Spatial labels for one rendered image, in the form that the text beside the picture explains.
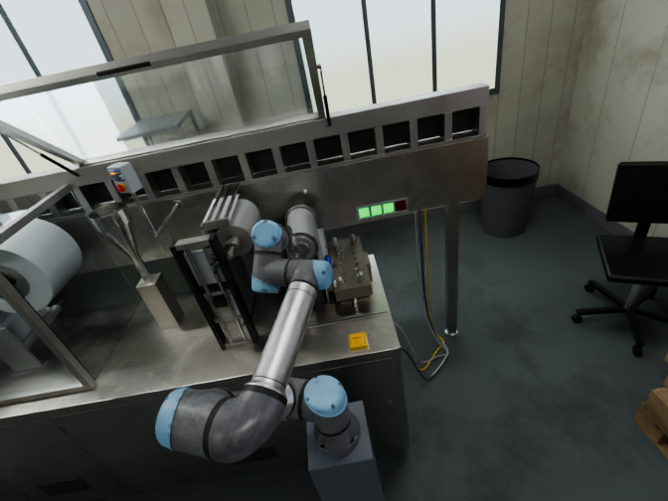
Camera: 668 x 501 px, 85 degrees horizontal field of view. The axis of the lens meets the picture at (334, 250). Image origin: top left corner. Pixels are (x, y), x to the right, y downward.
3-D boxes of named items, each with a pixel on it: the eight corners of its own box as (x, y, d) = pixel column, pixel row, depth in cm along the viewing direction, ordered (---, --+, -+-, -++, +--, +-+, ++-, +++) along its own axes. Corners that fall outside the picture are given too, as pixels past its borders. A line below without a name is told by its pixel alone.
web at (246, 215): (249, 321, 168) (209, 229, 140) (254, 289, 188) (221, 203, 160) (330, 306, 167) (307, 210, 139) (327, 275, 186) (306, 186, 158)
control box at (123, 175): (116, 195, 131) (101, 169, 125) (130, 187, 136) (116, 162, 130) (129, 195, 128) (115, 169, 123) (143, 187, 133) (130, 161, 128)
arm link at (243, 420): (252, 466, 60) (327, 249, 91) (199, 452, 64) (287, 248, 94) (276, 481, 68) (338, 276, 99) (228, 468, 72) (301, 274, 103)
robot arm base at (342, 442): (364, 451, 111) (359, 434, 105) (315, 461, 111) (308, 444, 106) (356, 407, 123) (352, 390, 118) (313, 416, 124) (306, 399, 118)
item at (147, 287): (155, 335, 173) (89, 235, 141) (164, 314, 184) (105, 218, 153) (183, 330, 172) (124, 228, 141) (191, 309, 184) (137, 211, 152)
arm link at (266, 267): (281, 294, 92) (285, 250, 93) (244, 291, 95) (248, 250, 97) (295, 294, 99) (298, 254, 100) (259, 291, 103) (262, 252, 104)
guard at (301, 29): (-64, 121, 105) (-65, 97, 106) (80, 178, 160) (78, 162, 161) (319, 41, 101) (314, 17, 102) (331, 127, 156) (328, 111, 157)
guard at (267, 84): (-41, 104, 108) (-41, 103, 108) (83, 162, 158) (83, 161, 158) (302, 32, 104) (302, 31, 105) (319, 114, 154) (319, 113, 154)
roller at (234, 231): (223, 258, 148) (211, 230, 141) (233, 229, 169) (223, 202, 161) (256, 252, 148) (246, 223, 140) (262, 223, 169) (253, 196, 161)
